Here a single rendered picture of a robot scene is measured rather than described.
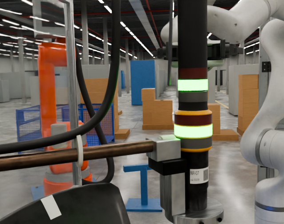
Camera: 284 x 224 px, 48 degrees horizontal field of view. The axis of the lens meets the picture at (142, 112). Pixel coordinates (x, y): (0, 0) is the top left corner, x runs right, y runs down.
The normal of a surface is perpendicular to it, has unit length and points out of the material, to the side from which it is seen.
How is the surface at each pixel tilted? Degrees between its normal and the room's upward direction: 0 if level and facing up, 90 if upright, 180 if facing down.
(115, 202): 41
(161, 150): 90
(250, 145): 78
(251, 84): 90
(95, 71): 90
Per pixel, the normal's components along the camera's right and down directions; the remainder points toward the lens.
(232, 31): -0.37, 0.65
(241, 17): 0.26, -0.36
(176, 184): 0.40, 0.09
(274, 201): -0.40, 0.09
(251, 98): -0.09, 0.11
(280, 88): -0.60, -0.15
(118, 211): 0.45, -0.71
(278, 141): -0.64, -0.59
